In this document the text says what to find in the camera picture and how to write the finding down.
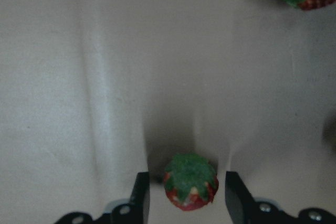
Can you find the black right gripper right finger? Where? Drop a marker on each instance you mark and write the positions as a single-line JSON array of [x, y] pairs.
[[244, 208]]

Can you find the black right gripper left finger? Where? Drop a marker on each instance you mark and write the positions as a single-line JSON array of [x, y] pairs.
[[133, 210]]

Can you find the red strawberry green top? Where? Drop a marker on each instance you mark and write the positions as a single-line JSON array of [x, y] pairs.
[[190, 181]]

